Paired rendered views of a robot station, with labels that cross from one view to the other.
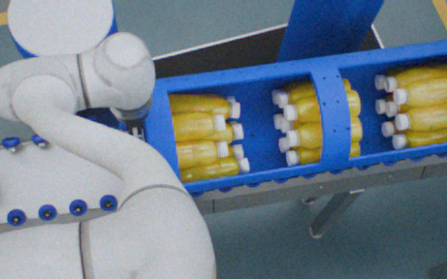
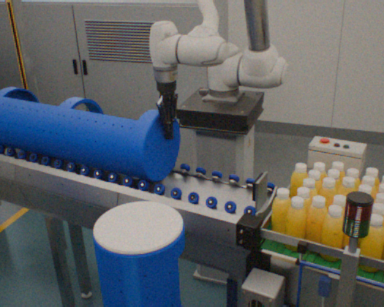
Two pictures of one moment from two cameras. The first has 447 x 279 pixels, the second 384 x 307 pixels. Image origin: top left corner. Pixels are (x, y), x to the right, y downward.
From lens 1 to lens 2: 2.25 m
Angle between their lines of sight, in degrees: 80
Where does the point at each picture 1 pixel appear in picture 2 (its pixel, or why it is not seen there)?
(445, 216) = (22, 264)
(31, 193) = (236, 196)
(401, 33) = not seen: outside the picture
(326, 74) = (66, 104)
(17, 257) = not seen: outside the picture
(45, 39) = (164, 215)
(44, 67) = (197, 31)
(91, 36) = (134, 205)
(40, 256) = not seen: outside the picture
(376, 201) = (40, 289)
